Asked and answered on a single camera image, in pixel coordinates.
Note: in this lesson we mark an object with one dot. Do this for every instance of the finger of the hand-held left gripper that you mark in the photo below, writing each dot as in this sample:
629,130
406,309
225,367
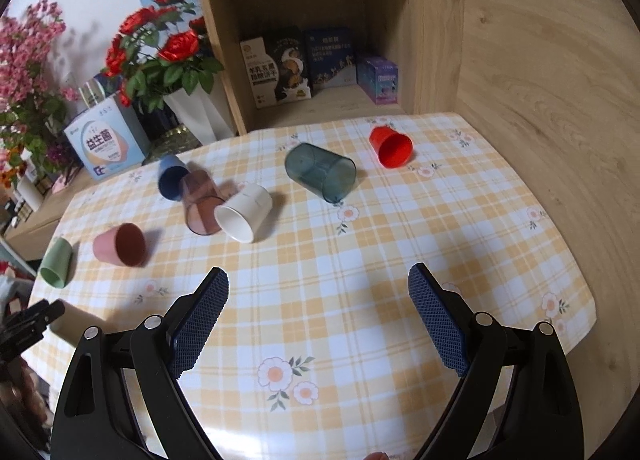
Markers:
46,312

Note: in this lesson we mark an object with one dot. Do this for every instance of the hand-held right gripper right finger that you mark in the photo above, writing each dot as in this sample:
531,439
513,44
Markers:
437,320

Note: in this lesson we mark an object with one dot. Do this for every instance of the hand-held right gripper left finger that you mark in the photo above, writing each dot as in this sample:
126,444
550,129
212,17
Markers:
200,320

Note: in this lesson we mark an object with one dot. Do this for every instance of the green cup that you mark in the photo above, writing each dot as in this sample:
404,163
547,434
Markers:
56,262

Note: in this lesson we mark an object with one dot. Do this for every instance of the pink cup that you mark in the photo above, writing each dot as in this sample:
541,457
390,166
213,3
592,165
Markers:
121,245

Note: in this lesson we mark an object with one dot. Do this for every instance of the brown transparent cup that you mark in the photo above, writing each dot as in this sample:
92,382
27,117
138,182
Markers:
200,205

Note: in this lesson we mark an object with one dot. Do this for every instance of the white cup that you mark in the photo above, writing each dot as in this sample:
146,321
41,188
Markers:
243,212

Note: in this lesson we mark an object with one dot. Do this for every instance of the navy blue cup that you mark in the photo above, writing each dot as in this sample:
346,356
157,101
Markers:
171,179

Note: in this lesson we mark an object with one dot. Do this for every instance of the red plastic cup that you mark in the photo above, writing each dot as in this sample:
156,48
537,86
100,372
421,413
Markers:
392,145

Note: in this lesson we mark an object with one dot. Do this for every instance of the teal transparent cup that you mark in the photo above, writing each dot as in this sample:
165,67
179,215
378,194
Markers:
320,172

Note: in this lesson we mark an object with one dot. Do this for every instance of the low wooden sideboard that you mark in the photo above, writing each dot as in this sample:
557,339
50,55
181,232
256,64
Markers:
37,222

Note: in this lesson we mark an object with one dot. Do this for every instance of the yellow plaid flowered tablecloth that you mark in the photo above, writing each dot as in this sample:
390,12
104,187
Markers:
350,265

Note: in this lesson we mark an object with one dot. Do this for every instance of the green patterned cloth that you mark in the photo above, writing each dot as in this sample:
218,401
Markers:
172,140

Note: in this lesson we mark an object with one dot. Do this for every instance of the light blue and white box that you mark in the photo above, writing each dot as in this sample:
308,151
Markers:
105,139

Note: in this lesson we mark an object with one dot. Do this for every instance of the white faceted vase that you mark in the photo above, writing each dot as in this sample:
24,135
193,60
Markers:
200,112

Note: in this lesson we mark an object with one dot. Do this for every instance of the pink blossom branches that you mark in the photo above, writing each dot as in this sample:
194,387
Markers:
27,74

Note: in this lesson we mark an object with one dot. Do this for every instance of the purple box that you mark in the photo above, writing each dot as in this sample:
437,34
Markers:
380,79

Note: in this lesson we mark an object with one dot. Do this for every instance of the white and orange carton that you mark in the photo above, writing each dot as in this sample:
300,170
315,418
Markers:
257,72

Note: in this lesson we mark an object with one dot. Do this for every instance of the red rose bouquet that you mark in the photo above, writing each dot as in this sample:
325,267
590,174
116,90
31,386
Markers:
160,54

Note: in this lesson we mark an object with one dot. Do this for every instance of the dark carton with figure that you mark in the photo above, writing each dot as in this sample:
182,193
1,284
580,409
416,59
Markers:
291,64

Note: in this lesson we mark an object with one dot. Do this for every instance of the dark blue carton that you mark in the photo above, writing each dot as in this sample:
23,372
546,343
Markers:
332,59

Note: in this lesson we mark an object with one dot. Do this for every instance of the wooden shelf cabinet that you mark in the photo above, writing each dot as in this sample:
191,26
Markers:
435,24

